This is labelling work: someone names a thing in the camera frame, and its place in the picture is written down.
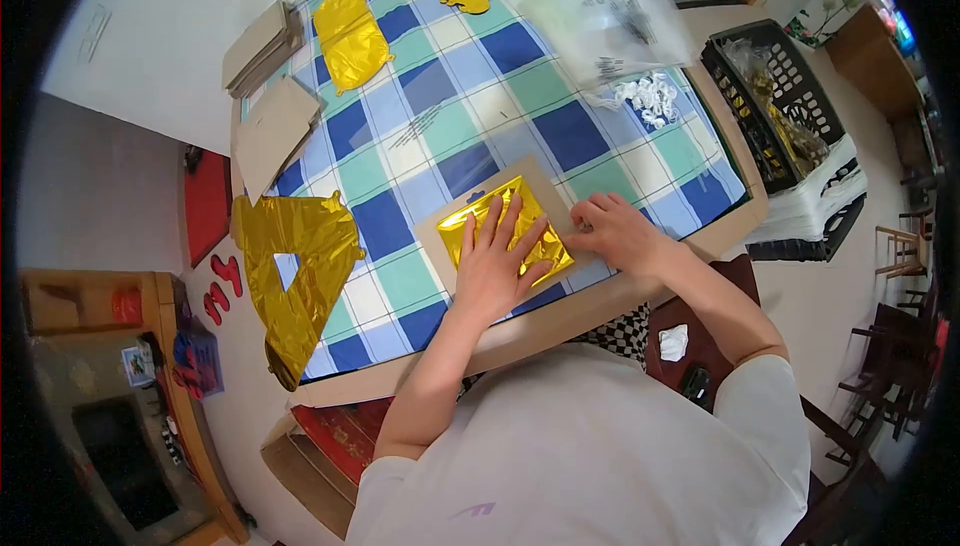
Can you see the person's left ring finger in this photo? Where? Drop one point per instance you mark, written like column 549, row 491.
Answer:
column 491, row 223

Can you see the loose brown cardboard cards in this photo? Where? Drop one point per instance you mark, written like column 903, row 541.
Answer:
column 274, row 133

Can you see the small black object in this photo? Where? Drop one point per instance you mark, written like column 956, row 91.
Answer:
column 696, row 387

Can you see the gold foil letter balloon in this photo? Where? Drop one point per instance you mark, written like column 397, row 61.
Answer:
column 315, row 246

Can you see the red mat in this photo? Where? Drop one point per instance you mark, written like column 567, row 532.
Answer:
column 206, row 204

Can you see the person's left middle finger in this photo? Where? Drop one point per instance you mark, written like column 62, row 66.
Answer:
column 511, row 219

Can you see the small light wooden stool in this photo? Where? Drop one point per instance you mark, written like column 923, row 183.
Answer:
column 904, row 249

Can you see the person's left hand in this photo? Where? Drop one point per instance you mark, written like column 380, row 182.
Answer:
column 491, row 276

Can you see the red patterned wooden stool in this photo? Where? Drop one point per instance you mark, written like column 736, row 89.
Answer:
column 330, row 448

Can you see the black crate with white bag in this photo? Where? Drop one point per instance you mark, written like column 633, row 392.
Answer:
column 817, row 208

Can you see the crumpled gold foil balloon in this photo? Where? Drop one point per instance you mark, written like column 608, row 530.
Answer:
column 349, row 35

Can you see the person's right thumb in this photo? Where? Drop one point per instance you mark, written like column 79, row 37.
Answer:
column 579, row 243

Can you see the person's right index finger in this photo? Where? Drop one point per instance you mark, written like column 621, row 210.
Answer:
column 587, row 213

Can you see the wooden cabinet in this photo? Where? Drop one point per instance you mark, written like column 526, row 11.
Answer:
column 112, row 411

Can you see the pair of red slippers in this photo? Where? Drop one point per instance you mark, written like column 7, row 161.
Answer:
column 223, row 287

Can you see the person's legs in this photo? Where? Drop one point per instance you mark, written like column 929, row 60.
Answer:
column 619, row 332

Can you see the white crumpled tissue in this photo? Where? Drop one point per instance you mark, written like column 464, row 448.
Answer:
column 673, row 343

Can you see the dark wooden chair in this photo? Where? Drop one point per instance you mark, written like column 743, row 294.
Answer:
column 825, row 493

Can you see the blue green checked tablecloth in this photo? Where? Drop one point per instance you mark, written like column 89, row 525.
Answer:
column 480, row 118

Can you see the person's left little finger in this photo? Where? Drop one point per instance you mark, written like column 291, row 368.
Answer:
column 467, row 238

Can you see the person's right hand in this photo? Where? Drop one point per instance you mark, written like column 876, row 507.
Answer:
column 622, row 238

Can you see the black plastic basket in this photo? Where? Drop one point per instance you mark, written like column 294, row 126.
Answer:
column 780, row 110

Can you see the pile of white plastic rings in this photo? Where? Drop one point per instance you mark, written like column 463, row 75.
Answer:
column 651, row 99

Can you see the wooden table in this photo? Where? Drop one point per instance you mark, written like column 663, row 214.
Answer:
column 525, row 328

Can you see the clear plastic bag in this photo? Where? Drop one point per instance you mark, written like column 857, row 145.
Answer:
column 607, row 32

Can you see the stack of brown cardboard cards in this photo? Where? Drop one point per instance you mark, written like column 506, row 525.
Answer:
column 259, row 50

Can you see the person's body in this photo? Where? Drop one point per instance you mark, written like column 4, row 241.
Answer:
column 585, row 456

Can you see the dark wooden chairs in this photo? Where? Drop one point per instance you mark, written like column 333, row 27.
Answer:
column 892, row 366

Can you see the person's left thumb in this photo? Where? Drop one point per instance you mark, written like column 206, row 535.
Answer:
column 538, row 277

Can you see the person's left index finger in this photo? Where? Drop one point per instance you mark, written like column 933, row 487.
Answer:
column 534, row 234

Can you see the person's right fingers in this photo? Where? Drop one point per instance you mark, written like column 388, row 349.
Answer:
column 611, row 201

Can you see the wooden sideboard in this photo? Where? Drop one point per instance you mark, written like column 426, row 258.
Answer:
column 874, row 65

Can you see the brown cardboard backing card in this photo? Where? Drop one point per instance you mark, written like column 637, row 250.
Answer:
column 442, row 268

